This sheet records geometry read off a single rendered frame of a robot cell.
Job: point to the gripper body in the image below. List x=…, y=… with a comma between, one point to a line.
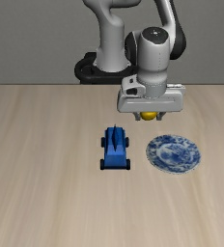
x=149, y=102

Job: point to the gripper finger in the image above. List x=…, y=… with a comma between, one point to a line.
x=160, y=116
x=137, y=116

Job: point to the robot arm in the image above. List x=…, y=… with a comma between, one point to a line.
x=110, y=48

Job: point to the yellow lemon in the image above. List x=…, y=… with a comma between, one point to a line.
x=148, y=115

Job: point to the blue and white plate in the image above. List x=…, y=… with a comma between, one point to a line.
x=173, y=153

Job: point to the blue toy car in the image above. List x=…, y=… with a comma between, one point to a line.
x=115, y=150

